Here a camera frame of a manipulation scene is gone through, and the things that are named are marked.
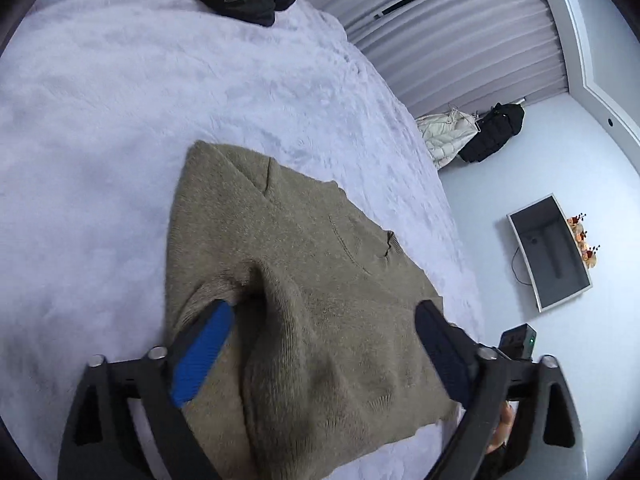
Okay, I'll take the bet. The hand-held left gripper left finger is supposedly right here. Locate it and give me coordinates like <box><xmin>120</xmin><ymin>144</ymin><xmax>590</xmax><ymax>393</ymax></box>
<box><xmin>57</xmin><ymin>299</ymin><xmax>236</xmax><ymax>480</ymax></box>

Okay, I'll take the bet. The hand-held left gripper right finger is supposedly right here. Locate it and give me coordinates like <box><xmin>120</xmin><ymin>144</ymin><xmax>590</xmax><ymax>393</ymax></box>
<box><xmin>415</xmin><ymin>300</ymin><xmax>588</xmax><ymax>480</ymax></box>

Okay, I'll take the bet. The tan knit sweater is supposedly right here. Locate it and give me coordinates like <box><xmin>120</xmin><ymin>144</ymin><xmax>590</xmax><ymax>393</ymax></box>
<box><xmin>162</xmin><ymin>140</ymin><xmax>461</xmax><ymax>480</ymax></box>

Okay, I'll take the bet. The person's right hand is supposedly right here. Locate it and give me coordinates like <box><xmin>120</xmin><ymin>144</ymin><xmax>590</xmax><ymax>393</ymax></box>
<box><xmin>487</xmin><ymin>402</ymin><xmax>516</xmax><ymax>453</ymax></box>

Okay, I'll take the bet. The orange flower decoration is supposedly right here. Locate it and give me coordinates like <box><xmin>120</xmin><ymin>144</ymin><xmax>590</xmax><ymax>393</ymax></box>
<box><xmin>567</xmin><ymin>212</ymin><xmax>601</xmax><ymax>268</ymax></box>

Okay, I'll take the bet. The black hanging jacket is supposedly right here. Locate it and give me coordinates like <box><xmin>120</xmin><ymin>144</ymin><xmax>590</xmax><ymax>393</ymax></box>
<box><xmin>459</xmin><ymin>102</ymin><xmax>526</xmax><ymax>163</ymax></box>

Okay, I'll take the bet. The white puffer jacket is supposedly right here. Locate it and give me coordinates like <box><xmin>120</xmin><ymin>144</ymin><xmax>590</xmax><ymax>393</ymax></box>
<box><xmin>415</xmin><ymin>107</ymin><xmax>481</xmax><ymax>171</ymax></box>

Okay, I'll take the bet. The lilac fluffy bed blanket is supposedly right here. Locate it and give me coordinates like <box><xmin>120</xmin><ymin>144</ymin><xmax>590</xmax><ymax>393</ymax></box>
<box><xmin>0</xmin><ymin>0</ymin><xmax>486</xmax><ymax>480</ymax></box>

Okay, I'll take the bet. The black monitor cable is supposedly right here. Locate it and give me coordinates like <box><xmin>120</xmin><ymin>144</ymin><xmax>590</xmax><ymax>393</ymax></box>
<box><xmin>511</xmin><ymin>245</ymin><xmax>533</xmax><ymax>286</ymax></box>

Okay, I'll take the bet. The grey wall monitor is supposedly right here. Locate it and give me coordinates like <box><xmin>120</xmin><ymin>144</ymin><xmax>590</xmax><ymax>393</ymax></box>
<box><xmin>507</xmin><ymin>192</ymin><xmax>593</xmax><ymax>313</ymax></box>

